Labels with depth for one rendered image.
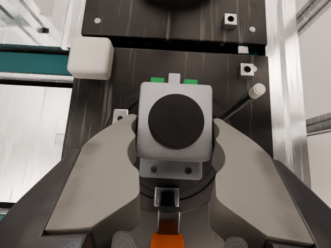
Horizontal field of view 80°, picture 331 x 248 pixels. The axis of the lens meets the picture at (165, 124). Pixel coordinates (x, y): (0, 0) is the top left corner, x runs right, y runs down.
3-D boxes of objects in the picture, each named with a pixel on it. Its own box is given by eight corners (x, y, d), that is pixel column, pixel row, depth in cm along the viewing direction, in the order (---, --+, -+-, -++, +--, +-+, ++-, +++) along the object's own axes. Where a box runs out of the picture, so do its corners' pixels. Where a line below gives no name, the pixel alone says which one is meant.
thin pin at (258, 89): (225, 122, 21) (266, 94, 13) (218, 121, 21) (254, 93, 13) (225, 114, 21) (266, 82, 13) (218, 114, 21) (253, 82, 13)
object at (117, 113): (129, 131, 21) (126, 129, 19) (115, 130, 21) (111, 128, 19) (131, 112, 21) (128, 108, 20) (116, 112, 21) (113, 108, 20)
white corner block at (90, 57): (114, 86, 26) (105, 72, 22) (79, 84, 26) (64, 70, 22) (117, 54, 27) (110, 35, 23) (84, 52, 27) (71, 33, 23)
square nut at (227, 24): (234, 30, 26) (237, 24, 25) (222, 29, 26) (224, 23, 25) (234, 19, 26) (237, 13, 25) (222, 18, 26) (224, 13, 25)
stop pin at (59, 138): (78, 148, 27) (64, 145, 23) (69, 147, 27) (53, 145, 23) (80, 138, 27) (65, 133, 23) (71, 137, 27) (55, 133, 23)
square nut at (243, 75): (250, 79, 24) (254, 76, 23) (237, 78, 24) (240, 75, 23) (250, 67, 25) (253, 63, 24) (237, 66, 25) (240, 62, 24)
